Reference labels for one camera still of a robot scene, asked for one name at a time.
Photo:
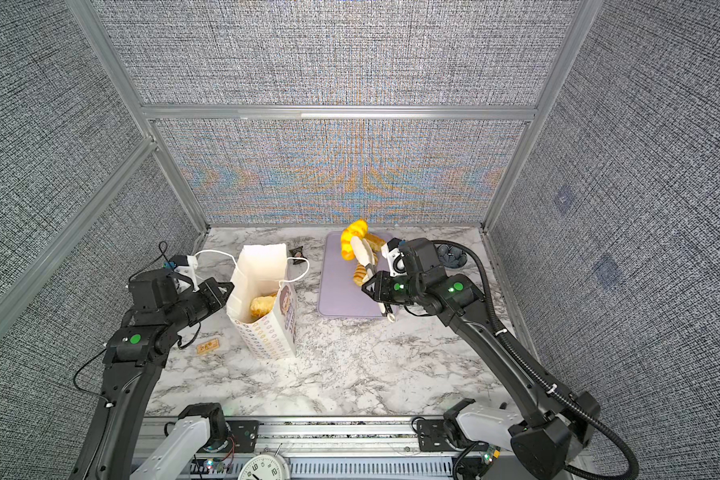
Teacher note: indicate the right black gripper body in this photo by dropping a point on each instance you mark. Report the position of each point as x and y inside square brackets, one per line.
[404, 289]

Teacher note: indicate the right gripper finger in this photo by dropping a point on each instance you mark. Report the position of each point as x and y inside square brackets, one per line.
[363, 253]
[387, 311]

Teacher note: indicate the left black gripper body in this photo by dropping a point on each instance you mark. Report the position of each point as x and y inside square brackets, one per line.
[198, 305]

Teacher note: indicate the yellow lemon shaped bread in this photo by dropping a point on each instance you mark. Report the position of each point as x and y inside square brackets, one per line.
[357, 229]

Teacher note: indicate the white patterned paper bag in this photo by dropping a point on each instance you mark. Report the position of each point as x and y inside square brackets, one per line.
[259, 270]

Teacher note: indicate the pale braided bread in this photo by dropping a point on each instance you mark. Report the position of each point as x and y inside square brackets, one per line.
[261, 306]

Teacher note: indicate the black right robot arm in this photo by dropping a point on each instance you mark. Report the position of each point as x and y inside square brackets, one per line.
[516, 354]

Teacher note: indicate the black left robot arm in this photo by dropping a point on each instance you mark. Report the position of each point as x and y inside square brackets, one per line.
[133, 360]

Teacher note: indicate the long glazed bread stick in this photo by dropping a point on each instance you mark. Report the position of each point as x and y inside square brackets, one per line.
[376, 243]

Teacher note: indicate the lilac plastic tray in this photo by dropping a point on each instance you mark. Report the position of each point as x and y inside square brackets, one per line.
[338, 295]

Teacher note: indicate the grey round dish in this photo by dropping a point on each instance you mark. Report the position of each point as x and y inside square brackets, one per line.
[452, 257]

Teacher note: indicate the white analog clock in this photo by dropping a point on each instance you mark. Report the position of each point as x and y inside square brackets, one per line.
[265, 466]

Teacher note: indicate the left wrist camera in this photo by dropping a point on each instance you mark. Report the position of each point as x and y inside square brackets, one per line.
[154, 289]

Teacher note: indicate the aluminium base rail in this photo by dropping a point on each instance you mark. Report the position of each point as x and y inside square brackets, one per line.
[203, 427]

